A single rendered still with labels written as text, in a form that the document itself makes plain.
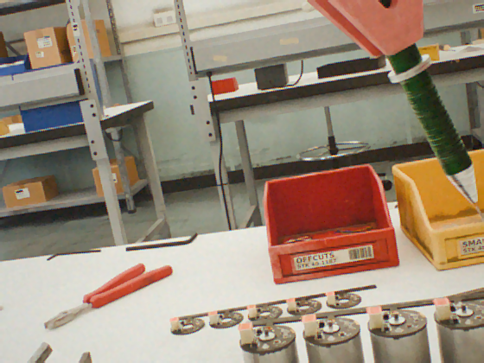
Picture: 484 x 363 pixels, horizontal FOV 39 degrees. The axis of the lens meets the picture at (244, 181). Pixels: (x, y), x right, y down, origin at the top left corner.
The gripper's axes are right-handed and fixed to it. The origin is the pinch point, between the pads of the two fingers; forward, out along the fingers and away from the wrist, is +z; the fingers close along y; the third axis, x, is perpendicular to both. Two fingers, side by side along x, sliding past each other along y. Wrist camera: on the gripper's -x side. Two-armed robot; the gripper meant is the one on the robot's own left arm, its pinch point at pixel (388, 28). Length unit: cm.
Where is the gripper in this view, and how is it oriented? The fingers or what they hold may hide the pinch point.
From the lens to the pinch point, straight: 25.3
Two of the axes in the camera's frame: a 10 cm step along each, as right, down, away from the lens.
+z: 4.7, 8.6, 2.1
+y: -1.9, -1.4, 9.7
